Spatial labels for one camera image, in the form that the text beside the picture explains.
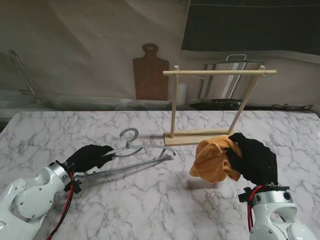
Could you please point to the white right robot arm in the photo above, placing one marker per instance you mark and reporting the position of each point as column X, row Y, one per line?
column 270, row 215

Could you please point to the wooden hanging rack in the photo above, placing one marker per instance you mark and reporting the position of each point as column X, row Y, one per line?
column 220, row 72

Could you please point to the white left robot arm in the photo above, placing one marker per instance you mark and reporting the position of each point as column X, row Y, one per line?
column 25, row 197

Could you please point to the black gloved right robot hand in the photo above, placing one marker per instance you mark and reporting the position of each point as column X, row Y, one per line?
column 257, row 160

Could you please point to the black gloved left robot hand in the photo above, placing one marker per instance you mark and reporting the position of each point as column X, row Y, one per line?
column 87, row 157

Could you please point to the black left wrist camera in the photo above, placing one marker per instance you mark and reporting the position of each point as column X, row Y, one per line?
column 73, row 187

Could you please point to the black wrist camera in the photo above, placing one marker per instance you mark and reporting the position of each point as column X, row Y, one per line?
column 243, row 196
column 73, row 187

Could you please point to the grey plastic clothes hanger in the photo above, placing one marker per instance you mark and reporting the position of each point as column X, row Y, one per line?
column 135, row 165

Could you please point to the orange microfibre towel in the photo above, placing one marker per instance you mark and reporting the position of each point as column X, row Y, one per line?
column 210, row 162

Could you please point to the printed kitchen backdrop cloth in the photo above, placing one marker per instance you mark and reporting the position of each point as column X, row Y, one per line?
column 75, row 50

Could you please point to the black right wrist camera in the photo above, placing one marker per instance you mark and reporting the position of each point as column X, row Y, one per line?
column 243, row 196

